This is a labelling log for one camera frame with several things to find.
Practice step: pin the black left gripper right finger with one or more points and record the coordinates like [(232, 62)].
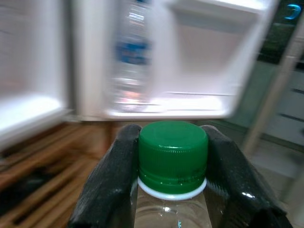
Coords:
[(237, 185)]

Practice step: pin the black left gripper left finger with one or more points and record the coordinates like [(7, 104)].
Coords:
[(107, 180)]

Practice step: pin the clear bottle with green cap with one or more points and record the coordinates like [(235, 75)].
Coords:
[(172, 156)]

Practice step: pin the steel fridge door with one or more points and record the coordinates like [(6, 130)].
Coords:
[(202, 59)]

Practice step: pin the white fridge body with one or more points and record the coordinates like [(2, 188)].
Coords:
[(28, 59)]

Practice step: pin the wooden wine rack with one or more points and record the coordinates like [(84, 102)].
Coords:
[(47, 154)]

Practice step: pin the aluminium framed glass sliding door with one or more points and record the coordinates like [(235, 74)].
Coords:
[(285, 78)]

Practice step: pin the water bottle with blue label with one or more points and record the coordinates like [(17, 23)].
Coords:
[(131, 50)]

